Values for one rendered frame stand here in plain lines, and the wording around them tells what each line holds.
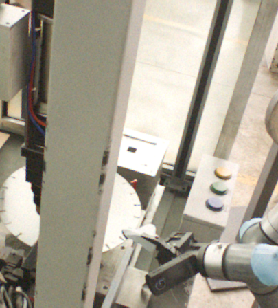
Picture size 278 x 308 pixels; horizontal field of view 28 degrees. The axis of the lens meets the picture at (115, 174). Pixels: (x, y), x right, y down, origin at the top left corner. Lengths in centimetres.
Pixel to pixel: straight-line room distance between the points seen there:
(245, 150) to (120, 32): 306
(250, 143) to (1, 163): 201
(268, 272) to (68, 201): 75
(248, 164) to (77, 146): 291
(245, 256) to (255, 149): 230
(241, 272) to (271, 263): 6
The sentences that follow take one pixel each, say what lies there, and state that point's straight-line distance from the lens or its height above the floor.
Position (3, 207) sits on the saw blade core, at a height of 95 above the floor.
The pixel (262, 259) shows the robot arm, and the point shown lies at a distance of 106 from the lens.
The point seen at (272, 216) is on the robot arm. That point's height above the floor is 106.
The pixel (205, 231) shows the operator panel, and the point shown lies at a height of 86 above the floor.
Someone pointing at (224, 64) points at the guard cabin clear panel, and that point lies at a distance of 151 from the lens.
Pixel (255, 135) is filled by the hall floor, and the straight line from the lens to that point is 348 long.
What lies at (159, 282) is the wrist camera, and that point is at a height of 97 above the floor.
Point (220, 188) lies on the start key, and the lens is 148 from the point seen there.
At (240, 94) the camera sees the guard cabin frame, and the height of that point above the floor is 110.
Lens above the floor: 181
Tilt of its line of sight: 39 degrees down
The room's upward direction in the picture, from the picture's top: 10 degrees clockwise
